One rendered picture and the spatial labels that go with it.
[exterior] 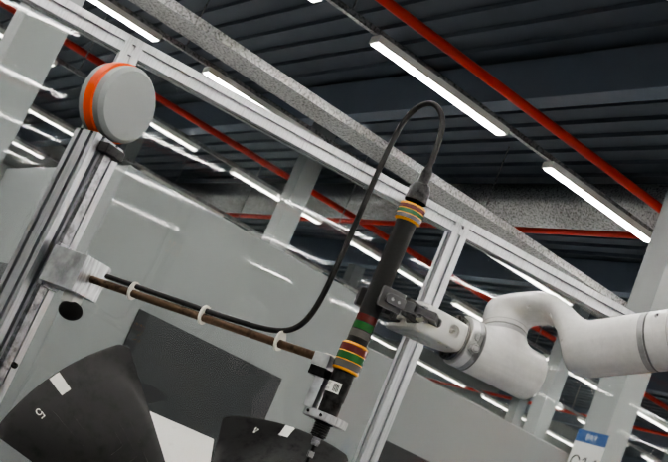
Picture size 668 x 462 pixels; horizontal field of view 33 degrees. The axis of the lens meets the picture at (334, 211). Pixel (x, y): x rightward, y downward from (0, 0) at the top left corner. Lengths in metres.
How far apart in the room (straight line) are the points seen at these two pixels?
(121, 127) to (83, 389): 0.67
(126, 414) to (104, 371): 0.08
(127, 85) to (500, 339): 0.88
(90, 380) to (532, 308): 0.70
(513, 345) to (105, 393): 0.64
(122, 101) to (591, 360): 1.03
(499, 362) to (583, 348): 0.15
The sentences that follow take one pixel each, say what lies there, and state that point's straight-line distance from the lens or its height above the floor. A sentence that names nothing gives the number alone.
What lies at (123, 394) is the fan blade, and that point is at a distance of 1.74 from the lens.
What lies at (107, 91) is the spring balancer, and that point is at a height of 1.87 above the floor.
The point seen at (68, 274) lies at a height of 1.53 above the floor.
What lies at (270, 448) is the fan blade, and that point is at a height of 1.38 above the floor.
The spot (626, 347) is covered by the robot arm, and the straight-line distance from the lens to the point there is 1.74.
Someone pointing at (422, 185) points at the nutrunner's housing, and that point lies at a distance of 1.80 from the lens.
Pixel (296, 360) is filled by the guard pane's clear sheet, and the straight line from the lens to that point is 2.49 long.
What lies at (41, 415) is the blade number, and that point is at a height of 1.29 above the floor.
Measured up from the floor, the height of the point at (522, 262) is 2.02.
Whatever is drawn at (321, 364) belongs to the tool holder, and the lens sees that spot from 1.76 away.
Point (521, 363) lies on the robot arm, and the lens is 1.86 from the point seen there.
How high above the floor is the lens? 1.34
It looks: 13 degrees up
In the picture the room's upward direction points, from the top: 23 degrees clockwise
